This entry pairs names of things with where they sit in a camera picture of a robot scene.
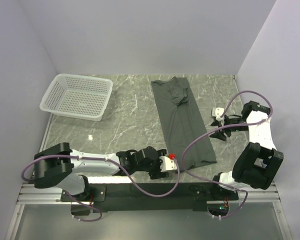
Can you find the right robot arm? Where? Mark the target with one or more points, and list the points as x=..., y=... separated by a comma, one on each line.
x=260, y=161

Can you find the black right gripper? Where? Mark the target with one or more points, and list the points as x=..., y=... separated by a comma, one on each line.
x=219, y=135

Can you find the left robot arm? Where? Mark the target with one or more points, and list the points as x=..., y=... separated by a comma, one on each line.
x=64, y=167

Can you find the white plastic basket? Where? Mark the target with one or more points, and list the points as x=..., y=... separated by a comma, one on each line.
x=77, y=96

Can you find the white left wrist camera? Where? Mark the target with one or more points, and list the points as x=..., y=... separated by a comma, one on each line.
x=168, y=163

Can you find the black base beam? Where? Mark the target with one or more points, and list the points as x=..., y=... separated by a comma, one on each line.
x=109, y=197

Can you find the aluminium rail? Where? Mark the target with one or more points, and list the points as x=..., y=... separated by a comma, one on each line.
x=29, y=195

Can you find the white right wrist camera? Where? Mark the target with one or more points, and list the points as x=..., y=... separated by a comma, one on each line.
x=217, y=113

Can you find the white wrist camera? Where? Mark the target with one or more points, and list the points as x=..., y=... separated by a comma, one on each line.
x=168, y=163
x=217, y=113

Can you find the dark grey t shirt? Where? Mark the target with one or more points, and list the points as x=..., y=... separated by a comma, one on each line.
x=182, y=123

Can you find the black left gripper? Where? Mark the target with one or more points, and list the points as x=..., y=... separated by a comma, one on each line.
x=157, y=173

